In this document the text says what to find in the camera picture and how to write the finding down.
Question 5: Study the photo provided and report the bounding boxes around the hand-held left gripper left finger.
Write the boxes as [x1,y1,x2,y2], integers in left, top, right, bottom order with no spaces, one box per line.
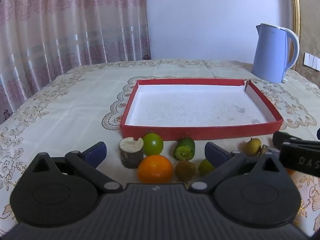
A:
[29,142,123,193]

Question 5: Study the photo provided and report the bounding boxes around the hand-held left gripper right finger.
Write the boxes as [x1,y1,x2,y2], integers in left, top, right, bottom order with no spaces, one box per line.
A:
[189,142,284,193]

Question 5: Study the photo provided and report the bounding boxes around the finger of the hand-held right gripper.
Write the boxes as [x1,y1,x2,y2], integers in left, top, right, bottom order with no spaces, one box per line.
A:
[273,131,320,152]

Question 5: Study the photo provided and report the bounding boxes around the small green round fruit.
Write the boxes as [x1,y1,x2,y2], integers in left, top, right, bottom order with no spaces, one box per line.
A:
[198,158,216,176]

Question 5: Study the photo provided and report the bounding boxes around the dark sugarcane piece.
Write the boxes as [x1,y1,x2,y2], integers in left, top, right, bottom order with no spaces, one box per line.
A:
[259,144,280,157]

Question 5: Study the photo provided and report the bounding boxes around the brown longan with stem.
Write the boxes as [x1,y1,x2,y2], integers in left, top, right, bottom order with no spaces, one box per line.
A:
[244,137,262,157]

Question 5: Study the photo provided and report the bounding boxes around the cut green fruit half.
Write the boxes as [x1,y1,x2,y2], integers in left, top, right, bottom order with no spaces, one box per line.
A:
[174,136,195,161]

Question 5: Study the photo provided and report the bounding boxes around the pale sugarcane piece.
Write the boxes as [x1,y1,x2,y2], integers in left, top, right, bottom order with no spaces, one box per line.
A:
[119,137,145,169]

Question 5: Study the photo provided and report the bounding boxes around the red shallow cardboard box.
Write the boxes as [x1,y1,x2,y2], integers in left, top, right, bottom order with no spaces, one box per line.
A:
[120,78,284,141]

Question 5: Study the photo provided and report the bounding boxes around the large green round fruit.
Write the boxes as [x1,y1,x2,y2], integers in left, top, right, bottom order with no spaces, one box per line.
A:
[142,131,164,156]

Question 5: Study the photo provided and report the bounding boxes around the large orange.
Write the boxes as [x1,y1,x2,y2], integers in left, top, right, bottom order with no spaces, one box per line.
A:
[137,155,174,184]

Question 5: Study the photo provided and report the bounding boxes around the cream floral tablecloth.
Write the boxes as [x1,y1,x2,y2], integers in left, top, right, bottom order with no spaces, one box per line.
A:
[0,59,320,240]

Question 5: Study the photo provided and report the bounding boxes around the light blue electric kettle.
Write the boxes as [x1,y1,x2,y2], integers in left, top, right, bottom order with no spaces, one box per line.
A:
[251,23,300,84]

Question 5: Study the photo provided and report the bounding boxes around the pink patterned curtain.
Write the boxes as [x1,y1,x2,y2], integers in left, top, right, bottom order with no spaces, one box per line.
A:
[0,0,152,125]

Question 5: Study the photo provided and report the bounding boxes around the white wall switch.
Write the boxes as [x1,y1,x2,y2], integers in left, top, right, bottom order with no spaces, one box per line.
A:
[303,52,320,71]

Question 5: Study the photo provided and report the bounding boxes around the gold wall trim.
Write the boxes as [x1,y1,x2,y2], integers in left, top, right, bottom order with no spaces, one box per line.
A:
[289,0,301,69]

